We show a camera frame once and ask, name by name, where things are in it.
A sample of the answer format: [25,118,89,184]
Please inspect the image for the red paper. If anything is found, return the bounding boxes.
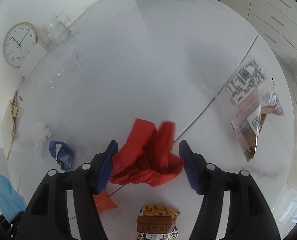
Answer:
[109,118,185,188]

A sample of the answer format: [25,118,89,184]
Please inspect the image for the light blue face mask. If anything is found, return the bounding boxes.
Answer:
[0,174,27,223]

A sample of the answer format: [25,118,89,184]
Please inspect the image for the blue wrapper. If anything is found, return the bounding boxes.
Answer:
[49,140,75,172]

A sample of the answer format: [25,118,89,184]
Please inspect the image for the round white wall clock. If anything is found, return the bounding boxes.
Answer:
[3,22,38,68]

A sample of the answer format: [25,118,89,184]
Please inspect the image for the white drawer cabinet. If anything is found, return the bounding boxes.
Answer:
[220,0,297,85]

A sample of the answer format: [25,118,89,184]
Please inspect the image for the clear plastic bag with labels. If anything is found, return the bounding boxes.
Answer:
[225,59,284,162]

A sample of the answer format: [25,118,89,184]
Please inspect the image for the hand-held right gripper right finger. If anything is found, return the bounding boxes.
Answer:
[178,140,281,240]

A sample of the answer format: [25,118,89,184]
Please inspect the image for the clear plastic cup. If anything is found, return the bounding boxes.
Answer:
[37,49,85,93]

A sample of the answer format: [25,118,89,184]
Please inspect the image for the brown nut snack packet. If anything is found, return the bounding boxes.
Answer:
[136,204,181,240]

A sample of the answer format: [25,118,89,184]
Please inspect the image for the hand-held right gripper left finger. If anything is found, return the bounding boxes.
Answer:
[15,140,119,240]

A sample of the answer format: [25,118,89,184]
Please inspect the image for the white tissue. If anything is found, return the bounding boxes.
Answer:
[30,121,52,158]

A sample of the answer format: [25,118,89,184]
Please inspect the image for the clear glass jar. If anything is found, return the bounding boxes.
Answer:
[41,11,73,46]

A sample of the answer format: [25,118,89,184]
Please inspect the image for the small red paper scrap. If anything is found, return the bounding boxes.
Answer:
[93,191,118,213]

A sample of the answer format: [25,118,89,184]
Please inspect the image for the beige notepad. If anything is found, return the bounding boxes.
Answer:
[2,100,19,160]

